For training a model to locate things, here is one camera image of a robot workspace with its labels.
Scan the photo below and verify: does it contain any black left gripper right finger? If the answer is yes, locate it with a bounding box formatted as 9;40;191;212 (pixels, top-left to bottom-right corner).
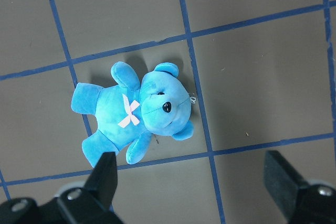
263;150;335;223

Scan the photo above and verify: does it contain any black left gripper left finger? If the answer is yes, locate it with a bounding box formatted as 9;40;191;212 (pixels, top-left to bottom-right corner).
57;152;118;223

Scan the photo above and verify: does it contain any blue teddy bear plush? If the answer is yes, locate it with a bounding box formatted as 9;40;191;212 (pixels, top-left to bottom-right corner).
71;61;194;167

